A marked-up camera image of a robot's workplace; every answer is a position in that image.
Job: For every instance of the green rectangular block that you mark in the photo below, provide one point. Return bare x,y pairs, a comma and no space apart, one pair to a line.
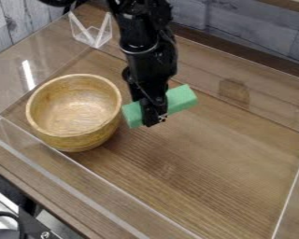
181,99

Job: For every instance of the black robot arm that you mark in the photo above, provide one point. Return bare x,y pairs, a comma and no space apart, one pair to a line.
149,46

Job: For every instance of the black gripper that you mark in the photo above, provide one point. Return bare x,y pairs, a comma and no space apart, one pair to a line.
148,74

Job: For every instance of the wooden bowl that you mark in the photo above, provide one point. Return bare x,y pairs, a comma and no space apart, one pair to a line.
74,111

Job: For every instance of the black metal table bracket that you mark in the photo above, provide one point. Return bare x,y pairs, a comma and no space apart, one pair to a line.
35,229

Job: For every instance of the clear acrylic tray wall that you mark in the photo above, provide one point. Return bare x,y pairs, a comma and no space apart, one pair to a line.
210,175

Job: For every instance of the clear acrylic corner bracket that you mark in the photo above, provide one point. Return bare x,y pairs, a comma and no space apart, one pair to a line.
93,36

